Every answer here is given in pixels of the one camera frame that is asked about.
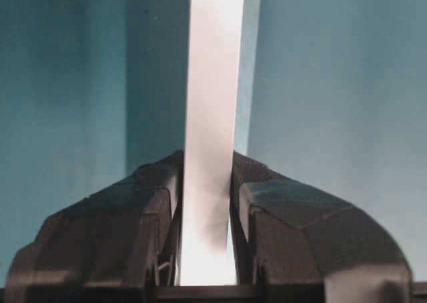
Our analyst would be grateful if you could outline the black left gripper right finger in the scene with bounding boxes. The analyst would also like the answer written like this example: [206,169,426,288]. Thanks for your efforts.
[230,153,412,302]

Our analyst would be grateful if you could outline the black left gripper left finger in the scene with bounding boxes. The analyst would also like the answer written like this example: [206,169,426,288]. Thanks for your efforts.
[5,151,183,302]

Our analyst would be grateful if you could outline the pale wooden board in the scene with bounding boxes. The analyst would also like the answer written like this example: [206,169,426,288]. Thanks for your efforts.
[177,0,260,286]

